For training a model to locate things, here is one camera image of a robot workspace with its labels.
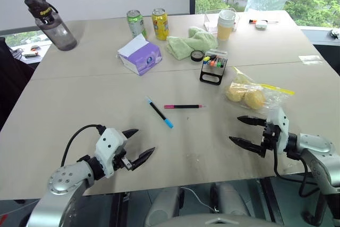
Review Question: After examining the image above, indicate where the round yellow bread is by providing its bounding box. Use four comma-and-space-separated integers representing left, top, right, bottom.
225, 83, 247, 103
244, 90, 267, 111

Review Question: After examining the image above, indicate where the black marker holder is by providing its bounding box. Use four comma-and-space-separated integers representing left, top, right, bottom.
199, 48, 229, 86

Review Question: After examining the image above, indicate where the yellow drink can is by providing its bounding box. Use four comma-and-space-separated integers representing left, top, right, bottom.
151, 7, 170, 41

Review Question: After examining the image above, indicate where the grey water bottle black lid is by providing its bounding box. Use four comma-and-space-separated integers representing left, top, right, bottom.
24, 0, 78, 52

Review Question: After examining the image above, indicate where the black pen with pink cap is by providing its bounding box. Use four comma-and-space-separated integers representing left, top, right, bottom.
164, 104, 207, 110

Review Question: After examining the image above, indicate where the clear tape strip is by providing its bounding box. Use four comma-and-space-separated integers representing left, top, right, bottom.
298, 54, 324, 64

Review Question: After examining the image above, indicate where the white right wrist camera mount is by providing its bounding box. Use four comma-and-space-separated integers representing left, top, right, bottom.
266, 107, 290, 156

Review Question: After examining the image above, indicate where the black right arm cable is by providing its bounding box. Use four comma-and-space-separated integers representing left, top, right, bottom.
273, 131, 321, 198

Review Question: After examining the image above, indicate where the black pen with blue cap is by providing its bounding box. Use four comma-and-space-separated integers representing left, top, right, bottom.
144, 96, 174, 129

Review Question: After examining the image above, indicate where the grey rounded robot body shape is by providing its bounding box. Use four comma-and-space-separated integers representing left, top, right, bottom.
145, 186, 185, 227
210, 182, 251, 217

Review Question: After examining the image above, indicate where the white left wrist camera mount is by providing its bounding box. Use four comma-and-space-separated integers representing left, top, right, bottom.
94, 128, 129, 179

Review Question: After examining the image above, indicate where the clear zip bag yellow strip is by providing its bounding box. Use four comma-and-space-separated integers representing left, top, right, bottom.
222, 66, 296, 111

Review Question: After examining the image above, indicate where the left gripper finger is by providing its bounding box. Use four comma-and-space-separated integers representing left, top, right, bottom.
122, 128, 140, 140
130, 146, 156, 171

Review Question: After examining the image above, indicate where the clear plastic container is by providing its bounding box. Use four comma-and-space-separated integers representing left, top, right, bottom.
203, 9, 241, 35

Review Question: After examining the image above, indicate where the purple white tissue box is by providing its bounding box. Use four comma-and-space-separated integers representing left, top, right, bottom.
116, 33, 163, 77

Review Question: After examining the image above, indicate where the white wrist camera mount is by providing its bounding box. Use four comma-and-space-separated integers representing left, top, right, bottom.
266, 107, 290, 156
94, 128, 129, 179

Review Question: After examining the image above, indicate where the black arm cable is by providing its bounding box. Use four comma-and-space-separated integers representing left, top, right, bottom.
60, 124, 107, 168
273, 131, 321, 198

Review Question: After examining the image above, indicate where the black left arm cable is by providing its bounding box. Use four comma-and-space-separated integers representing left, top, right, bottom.
60, 124, 107, 168

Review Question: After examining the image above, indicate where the green drink can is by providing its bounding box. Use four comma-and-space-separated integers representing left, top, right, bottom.
126, 9, 148, 39

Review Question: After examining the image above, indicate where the light green towel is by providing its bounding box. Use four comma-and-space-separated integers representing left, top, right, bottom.
166, 26, 219, 61

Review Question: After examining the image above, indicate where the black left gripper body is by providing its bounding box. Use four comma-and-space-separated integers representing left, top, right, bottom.
112, 146, 134, 171

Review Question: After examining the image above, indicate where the grey curved robot torso edge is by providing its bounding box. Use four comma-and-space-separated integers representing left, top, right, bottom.
168, 210, 273, 227

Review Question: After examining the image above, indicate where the black tape roll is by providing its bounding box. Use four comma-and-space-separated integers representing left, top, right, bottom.
190, 49, 205, 62

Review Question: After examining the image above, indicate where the thin white cable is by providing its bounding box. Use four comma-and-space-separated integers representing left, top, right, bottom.
180, 187, 219, 213

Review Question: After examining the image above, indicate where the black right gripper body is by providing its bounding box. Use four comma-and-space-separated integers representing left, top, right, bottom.
261, 121, 282, 154

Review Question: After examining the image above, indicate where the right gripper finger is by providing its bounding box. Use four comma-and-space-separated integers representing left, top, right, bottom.
236, 115, 267, 128
228, 136, 267, 158

